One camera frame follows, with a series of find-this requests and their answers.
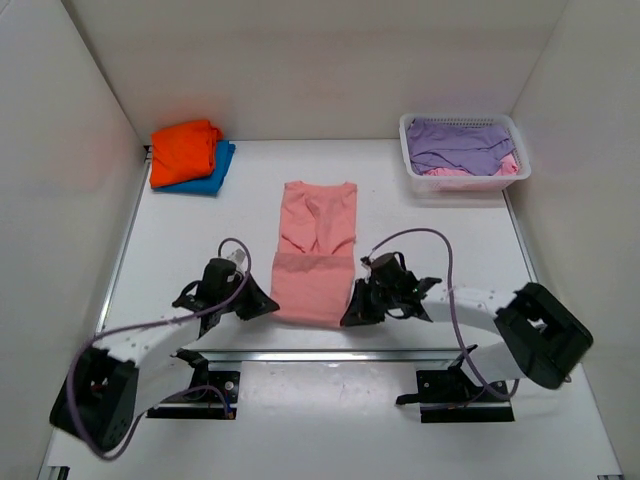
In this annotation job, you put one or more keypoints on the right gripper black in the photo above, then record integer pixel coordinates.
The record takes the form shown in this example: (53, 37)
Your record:
(359, 311)

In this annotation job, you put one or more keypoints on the pink t-shirt in basket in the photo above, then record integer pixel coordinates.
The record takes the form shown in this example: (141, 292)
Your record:
(507, 166)

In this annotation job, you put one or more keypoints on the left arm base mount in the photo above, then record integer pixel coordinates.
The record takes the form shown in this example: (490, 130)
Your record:
(212, 392)

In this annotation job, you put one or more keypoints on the salmon pink t-shirt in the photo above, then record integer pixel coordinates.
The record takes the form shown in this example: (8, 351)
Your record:
(313, 268)

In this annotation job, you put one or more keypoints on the left aluminium rail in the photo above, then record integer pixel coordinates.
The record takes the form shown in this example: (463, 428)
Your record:
(123, 246)

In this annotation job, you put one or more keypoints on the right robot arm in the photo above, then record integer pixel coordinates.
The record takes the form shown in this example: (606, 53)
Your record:
(539, 338)

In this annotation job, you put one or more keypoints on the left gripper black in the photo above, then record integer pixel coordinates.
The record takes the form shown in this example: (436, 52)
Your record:
(259, 301)

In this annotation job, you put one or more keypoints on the white plastic basket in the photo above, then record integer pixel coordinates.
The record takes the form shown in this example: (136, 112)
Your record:
(423, 184)

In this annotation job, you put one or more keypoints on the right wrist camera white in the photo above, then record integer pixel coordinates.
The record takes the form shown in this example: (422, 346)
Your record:
(366, 263)

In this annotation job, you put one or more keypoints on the purple t-shirt in basket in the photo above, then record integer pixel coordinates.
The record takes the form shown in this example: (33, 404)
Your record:
(431, 144)

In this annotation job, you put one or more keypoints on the front aluminium rail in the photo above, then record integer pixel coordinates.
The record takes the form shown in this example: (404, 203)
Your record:
(330, 355)

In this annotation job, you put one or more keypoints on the folded orange t-shirt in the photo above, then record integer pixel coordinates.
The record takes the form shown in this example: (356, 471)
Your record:
(183, 152)

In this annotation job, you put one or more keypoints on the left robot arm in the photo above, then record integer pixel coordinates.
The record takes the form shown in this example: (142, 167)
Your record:
(124, 374)

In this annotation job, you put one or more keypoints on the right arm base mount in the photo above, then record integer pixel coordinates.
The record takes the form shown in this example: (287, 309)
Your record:
(444, 394)

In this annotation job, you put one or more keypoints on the aluminium rail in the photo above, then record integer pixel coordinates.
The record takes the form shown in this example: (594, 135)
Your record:
(123, 246)
(330, 355)

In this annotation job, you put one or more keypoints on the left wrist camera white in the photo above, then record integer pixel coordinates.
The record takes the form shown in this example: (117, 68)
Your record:
(238, 257)

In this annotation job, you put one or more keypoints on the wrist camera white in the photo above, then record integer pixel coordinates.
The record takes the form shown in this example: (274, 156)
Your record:
(238, 257)
(366, 263)

